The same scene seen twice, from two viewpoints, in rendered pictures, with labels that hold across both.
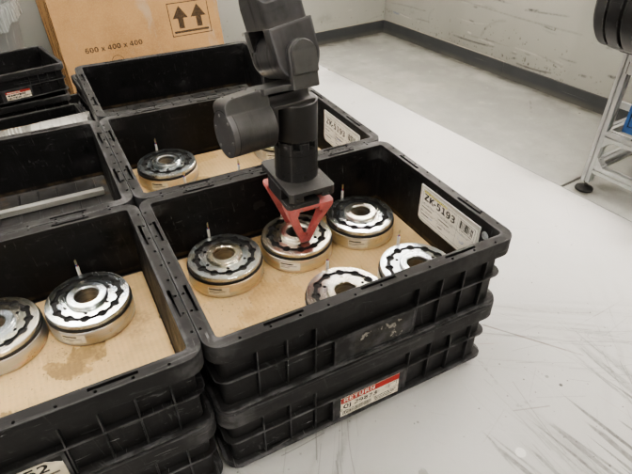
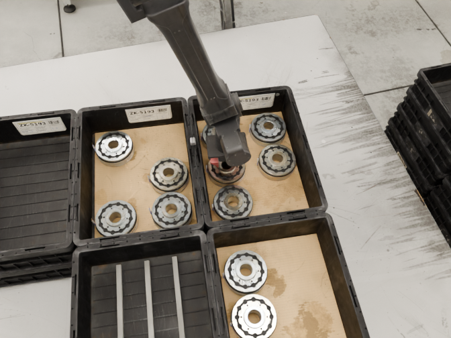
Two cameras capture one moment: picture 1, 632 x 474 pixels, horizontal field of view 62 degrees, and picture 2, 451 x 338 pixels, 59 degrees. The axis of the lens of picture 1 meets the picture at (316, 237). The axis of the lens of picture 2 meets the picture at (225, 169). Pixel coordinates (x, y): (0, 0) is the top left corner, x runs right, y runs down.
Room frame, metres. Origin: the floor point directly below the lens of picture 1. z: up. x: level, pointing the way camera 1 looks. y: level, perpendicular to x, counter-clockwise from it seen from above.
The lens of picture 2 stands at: (0.46, 0.56, 1.80)
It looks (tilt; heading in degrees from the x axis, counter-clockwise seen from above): 60 degrees down; 287
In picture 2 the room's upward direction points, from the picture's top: 2 degrees clockwise
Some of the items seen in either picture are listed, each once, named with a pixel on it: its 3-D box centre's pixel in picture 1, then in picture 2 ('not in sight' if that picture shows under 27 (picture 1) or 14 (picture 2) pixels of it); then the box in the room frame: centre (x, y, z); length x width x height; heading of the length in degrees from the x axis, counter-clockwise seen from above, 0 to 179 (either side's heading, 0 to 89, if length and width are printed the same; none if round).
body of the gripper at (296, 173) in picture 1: (296, 160); (227, 139); (0.62, 0.03, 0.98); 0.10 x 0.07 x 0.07; 26
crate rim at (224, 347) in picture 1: (318, 225); (252, 151); (0.56, 0.00, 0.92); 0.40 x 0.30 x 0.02; 118
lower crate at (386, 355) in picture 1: (318, 311); not in sight; (0.56, 0.00, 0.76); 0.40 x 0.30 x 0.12; 118
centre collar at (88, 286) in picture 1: (86, 296); (245, 269); (0.48, 0.29, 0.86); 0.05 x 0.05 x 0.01
